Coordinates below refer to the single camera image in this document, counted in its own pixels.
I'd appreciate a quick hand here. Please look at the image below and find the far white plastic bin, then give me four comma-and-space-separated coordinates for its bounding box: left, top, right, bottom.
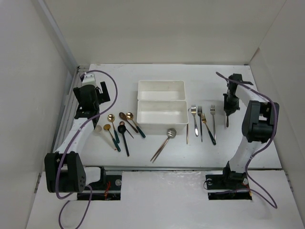
137, 80, 186, 101

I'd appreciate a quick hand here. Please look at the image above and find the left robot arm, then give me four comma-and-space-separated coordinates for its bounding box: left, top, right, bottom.
44, 82, 110, 193

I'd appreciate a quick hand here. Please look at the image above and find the black measuring spoon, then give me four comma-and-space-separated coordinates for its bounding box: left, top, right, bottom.
118, 125, 130, 157

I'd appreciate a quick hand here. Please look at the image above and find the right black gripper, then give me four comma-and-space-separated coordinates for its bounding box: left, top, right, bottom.
223, 92, 240, 115

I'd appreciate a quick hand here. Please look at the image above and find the small gold spoon green handle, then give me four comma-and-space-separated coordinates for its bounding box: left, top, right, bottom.
103, 124, 121, 152

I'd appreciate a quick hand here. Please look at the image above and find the copper thin utensil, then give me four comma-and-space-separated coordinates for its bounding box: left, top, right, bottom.
186, 124, 189, 145

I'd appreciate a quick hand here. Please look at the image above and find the gold spoon green handle left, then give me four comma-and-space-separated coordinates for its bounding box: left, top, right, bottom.
107, 114, 120, 144

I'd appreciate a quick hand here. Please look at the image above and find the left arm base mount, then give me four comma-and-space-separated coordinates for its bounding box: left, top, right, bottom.
90, 169, 122, 201

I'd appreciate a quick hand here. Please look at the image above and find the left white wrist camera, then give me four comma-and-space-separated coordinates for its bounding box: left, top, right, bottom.
82, 73, 96, 87

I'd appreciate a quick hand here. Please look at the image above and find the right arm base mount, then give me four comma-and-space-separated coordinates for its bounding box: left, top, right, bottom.
205, 173, 252, 200

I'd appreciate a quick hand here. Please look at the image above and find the black handled fork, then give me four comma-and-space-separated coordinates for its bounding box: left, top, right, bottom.
197, 105, 203, 142

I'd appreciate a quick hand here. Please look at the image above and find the white plastic bin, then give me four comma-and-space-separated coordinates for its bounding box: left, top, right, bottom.
137, 80, 186, 101
136, 100, 189, 135

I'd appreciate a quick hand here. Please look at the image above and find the long silver fork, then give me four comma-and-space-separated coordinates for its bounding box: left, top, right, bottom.
210, 104, 216, 140

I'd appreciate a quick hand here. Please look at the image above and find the gold spoon green handle right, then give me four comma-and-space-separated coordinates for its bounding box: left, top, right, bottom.
126, 112, 146, 138

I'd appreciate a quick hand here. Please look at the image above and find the near white plastic bin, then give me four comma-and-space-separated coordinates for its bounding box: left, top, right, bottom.
136, 100, 189, 135

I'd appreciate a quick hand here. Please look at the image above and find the small copper spoon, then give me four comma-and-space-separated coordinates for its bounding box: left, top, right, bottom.
119, 121, 134, 138

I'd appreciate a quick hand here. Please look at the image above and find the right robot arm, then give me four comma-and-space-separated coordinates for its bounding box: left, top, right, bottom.
221, 73, 279, 189

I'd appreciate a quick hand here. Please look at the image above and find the gold fork green handle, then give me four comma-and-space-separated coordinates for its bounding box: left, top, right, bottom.
201, 114, 216, 146

